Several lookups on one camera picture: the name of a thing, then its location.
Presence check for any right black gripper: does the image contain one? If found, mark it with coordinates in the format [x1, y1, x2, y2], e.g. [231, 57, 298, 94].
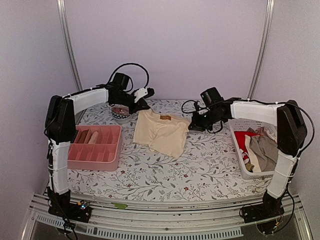
[189, 108, 224, 132]

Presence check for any cream garment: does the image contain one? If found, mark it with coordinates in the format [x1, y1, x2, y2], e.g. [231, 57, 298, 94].
[133, 109, 191, 159]

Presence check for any cream underwear navy trim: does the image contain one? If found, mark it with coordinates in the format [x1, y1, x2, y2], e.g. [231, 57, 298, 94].
[88, 131, 99, 144]

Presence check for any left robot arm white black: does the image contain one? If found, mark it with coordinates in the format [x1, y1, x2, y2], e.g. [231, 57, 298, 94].
[44, 73, 155, 195]

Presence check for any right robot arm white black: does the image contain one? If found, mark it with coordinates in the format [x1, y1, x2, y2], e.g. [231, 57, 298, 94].
[188, 87, 308, 218]

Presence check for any brown rolled underwear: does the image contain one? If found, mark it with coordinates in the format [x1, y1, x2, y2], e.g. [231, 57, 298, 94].
[76, 129, 89, 144]

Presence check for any small patterned bowl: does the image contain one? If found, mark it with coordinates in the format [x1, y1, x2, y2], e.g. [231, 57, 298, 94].
[111, 106, 132, 125]

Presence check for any white plastic laundry basket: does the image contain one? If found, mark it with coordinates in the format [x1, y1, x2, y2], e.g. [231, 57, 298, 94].
[228, 119, 278, 180]

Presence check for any floral patterned table mat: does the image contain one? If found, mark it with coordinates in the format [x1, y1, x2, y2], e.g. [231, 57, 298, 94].
[68, 115, 270, 202]

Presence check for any red garment in basket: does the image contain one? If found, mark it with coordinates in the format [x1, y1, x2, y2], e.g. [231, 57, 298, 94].
[234, 131, 254, 164]

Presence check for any pink divided organizer box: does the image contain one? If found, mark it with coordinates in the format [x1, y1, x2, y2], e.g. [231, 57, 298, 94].
[67, 124, 122, 172]

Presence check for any grey garment in basket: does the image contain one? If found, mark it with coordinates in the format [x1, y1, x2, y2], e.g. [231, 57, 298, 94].
[249, 135, 278, 173]

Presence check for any green tape piece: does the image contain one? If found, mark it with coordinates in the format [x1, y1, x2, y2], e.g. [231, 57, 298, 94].
[112, 202, 128, 210]

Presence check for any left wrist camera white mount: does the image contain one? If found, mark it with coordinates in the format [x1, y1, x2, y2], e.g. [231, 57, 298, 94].
[133, 87, 155, 103]

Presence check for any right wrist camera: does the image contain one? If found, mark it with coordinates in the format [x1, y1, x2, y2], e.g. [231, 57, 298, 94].
[193, 100, 203, 115]

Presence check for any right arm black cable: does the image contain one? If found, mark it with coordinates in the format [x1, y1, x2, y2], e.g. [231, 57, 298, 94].
[181, 99, 225, 134]

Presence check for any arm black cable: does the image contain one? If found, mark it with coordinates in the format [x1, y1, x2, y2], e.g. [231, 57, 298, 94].
[181, 99, 225, 134]
[108, 63, 150, 88]

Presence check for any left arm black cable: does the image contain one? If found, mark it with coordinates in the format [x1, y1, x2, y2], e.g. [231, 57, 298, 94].
[108, 63, 150, 88]

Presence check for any aluminium front rail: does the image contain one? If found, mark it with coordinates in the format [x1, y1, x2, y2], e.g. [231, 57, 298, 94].
[21, 192, 313, 240]

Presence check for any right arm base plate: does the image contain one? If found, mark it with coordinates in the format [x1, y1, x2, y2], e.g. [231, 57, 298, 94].
[239, 203, 285, 223]

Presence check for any right aluminium frame post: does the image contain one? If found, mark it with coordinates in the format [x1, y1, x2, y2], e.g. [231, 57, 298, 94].
[247, 0, 275, 99]

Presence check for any aluminium frame post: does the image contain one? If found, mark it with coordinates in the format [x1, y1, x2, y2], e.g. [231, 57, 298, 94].
[247, 0, 275, 99]
[56, 0, 83, 91]

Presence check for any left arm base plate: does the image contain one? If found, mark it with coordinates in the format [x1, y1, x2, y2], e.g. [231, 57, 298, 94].
[48, 202, 93, 223]

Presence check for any left aluminium frame post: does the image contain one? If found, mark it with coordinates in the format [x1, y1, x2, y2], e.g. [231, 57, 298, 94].
[56, 0, 83, 91]

